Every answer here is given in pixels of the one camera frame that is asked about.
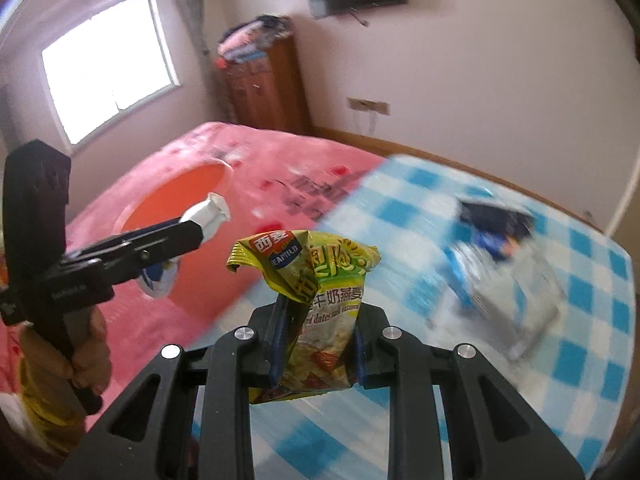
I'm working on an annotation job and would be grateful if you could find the window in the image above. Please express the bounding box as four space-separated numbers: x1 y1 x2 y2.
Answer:
40 0 181 146

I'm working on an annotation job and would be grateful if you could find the silver and blue milk carton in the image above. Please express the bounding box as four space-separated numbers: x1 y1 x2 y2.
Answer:
457 197 538 263

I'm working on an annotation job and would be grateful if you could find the yellow green oatmeal packet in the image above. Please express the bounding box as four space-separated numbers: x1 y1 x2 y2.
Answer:
226 229 382 405

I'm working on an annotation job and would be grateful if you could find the white blue K56 packet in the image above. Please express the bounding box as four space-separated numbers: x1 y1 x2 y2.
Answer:
134 192 232 300

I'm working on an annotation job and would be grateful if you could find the grey white plastic bag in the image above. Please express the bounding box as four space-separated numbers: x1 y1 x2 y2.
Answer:
470 250 568 361

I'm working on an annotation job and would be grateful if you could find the pink printed blanket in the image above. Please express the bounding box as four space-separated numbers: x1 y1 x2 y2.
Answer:
0 121 396 441

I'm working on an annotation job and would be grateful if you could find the person's left hand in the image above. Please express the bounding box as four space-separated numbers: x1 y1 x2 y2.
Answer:
19 305 112 406

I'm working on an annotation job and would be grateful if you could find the brown wooden cabinet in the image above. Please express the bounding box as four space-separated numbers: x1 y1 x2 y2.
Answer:
222 40 313 136

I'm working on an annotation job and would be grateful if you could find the wall socket strip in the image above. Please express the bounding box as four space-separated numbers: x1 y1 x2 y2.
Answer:
347 97 391 116

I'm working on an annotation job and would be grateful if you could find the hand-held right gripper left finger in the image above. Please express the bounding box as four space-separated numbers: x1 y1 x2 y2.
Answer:
70 295 293 480

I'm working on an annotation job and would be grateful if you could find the stack of folded blankets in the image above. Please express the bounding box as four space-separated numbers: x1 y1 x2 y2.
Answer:
216 15 293 68

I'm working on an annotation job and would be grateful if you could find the curtain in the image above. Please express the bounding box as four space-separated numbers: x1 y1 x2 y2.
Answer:
170 0 236 126

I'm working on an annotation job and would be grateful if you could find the orange plastic basin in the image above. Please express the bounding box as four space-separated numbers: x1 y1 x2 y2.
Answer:
116 159 271 311

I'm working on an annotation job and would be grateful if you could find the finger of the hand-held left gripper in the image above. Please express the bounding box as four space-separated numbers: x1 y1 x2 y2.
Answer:
102 221 203 288
120 217 183 236

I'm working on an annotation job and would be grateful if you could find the person's left forearm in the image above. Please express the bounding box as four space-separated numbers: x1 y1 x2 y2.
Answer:
0 375 88 461

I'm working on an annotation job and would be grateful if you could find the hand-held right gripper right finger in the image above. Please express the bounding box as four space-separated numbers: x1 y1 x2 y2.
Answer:
350 305 586 480

